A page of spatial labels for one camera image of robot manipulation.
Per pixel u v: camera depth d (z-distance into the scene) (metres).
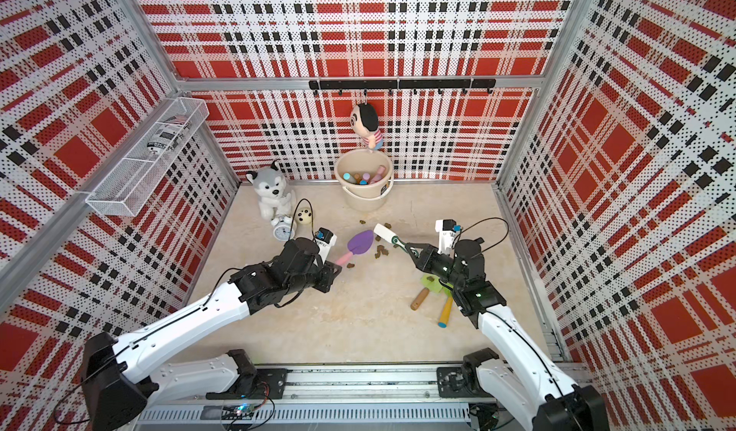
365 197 1.00
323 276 0.67
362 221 1.08
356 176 1.01
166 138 0.77
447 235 0.70
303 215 1.06
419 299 0.87
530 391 0.43
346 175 1.00
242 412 0.70
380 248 1.00
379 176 1.02
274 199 1.01
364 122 0.91
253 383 0.68
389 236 0.82
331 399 0.72
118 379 0.38
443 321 0.82
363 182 1.01
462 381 0.73
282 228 0.99
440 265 0.69
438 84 0.88
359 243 0.87
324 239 0.67
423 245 0.71
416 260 0.72
